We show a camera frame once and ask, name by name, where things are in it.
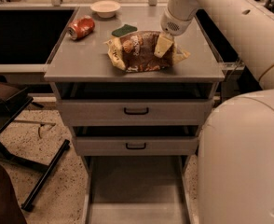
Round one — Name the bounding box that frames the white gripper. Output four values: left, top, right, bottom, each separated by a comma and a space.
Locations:
154, 8, 191, 58

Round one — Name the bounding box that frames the brown chip bag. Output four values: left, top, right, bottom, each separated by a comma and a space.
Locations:
106, 31, 190, 73

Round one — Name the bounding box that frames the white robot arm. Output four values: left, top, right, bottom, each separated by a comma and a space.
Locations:
161, 0, 274, 224

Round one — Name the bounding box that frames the grey drawer cabinet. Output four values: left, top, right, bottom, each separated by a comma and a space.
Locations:
45, 5, 224, 224

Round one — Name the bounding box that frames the top drawer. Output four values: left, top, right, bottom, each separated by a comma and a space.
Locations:
57, 99, 213, 126

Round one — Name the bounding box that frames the middle drawer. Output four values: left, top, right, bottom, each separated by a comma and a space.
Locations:
73, 136, 199, 156

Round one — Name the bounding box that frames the open bottom drawer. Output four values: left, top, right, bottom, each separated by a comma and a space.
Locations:
82, 156, 191, 224

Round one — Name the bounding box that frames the green yellow sponge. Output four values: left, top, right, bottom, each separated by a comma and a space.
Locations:
112, 24, 137, 37

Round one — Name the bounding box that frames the white bowl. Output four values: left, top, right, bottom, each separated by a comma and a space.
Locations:
90, 0, 120, 19

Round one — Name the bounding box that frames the orange soda can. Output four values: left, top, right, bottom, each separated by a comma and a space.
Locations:
68, 16, 95, 40

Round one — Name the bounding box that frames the black side table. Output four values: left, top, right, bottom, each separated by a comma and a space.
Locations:
0, 75, 71, 213

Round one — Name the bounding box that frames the brown object lower left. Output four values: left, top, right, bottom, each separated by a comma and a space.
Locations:
0, 165, 27, 224

